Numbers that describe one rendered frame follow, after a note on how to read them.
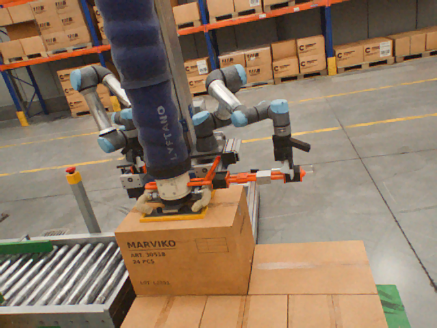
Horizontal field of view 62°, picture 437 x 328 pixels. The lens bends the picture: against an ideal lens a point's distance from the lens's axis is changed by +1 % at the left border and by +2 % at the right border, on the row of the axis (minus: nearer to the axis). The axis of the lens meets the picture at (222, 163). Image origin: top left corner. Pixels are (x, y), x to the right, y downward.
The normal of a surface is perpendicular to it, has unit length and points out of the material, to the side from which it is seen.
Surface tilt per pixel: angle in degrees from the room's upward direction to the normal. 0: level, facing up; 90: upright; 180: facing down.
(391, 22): 90
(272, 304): 0
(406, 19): 90
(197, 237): 90
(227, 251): 90
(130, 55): 75
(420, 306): 0
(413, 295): 0
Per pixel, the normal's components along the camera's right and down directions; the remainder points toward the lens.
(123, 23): -0.06, 0.11
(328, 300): -0.19, -0.90
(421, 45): -0.12, 0.47
